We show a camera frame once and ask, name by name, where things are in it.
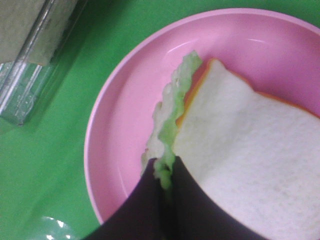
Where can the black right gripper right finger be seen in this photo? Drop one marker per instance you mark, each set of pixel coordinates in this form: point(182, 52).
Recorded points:
point(198, 217)

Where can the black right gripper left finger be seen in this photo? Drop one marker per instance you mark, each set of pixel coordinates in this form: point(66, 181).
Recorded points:
point(138, 218)

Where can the green lettuce leaf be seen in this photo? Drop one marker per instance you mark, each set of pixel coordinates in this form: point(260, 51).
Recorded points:
point(165, 114)

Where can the bread slice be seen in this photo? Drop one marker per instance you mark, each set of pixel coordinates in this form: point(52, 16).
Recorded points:
point(256, 157)

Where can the green tablecloth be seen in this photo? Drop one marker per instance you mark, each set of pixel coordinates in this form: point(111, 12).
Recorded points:
point(42, 183)

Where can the left clear plastic tray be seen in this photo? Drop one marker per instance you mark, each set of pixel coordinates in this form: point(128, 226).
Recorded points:
point(22, 82)

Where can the pink round plate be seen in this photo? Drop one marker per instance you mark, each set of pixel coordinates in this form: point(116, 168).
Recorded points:
point(276, 53)

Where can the yellow cheese slice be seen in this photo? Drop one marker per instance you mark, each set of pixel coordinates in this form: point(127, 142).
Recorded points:
point(16, 20)

